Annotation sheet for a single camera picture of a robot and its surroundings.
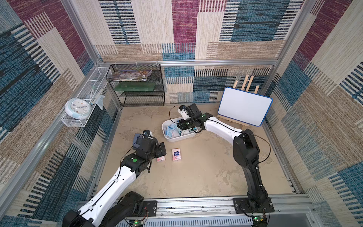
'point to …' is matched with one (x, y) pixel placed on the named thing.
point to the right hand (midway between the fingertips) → (178, 124)
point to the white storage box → (179, 137)
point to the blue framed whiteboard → (246, 107)
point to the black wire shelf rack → (145, 98)
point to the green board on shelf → (134, 86)
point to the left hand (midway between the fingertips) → (157, 146)
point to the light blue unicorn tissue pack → (168, 130)
